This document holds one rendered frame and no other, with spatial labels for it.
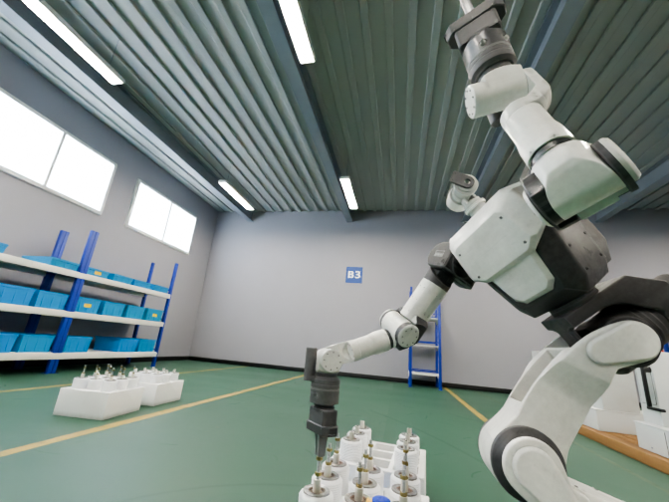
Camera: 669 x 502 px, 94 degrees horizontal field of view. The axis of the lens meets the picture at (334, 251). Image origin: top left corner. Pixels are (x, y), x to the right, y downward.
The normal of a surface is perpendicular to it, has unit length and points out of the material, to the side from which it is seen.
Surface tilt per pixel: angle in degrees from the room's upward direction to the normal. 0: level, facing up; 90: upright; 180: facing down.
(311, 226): 90
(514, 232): 121
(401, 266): 90
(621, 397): 90
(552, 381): 112
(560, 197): 126
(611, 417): 90
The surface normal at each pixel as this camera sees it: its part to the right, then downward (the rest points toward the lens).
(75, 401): -0.07, -0.29
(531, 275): -0.80, 0.31
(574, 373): -0.38, 0.09
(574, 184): -0.51, 0.34
